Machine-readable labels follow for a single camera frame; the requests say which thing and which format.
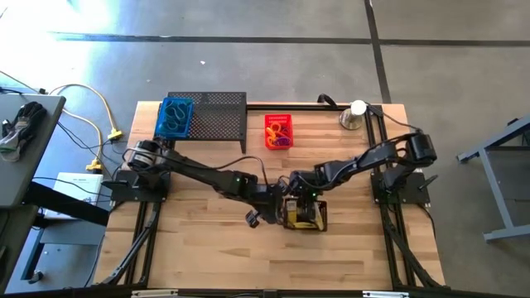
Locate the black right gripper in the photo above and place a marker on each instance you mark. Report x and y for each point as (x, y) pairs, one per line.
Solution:
(304, 186)

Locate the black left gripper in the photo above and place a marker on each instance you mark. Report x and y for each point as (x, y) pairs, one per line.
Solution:
(269, 203)

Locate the clear plastic packet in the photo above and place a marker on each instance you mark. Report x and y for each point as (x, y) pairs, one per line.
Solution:
(292, 205)

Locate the yellow plastic packet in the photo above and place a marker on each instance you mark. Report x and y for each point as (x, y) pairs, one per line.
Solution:
(302, 225)
(319, 215)

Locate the black plastic basket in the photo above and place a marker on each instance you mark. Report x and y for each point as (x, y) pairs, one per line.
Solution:
(325, 225)

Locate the purple coil wristband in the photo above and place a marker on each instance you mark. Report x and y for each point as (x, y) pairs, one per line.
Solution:
(283, 142)

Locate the yellow coil wristband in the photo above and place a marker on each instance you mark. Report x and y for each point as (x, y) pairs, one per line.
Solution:
(271, 138)

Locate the red plastic basket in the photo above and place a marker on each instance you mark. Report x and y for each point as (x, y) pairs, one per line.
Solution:
(278, 132)

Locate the orange coil wristband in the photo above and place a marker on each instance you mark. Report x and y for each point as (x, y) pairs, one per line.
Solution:
(279, 126)

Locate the blue plastic basket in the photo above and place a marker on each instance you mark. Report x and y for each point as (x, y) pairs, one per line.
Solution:
(174, 118)

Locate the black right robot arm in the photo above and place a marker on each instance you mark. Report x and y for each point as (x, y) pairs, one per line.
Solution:
(372, 159)

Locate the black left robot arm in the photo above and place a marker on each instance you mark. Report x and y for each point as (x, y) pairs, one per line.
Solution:
(198, 174)

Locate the white bulb table lamp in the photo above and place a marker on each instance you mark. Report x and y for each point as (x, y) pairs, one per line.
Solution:
(354, 113)

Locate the white paper box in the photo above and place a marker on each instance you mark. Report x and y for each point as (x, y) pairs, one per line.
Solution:
(76, 188)

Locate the grey side table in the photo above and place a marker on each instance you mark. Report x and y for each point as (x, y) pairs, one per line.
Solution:
(20, 157)

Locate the black work glove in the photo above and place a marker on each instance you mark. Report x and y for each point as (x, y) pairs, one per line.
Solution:
(22, 124)

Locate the black aluminium rig frame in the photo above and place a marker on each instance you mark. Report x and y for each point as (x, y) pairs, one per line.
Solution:
(393, 248)

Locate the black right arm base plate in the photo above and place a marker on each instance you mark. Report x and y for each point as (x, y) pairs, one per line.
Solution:
(408, 190)

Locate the black frame table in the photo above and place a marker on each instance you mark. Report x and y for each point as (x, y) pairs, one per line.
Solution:
(219, 120)

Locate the silver edge bracket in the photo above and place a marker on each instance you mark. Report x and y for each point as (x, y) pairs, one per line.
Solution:
(153, 293)
(385, 294)

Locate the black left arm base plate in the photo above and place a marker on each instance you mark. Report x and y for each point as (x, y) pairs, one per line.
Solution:
(132, 191)

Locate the grey metal table frame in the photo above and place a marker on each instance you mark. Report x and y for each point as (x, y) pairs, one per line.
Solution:
(497, 174)

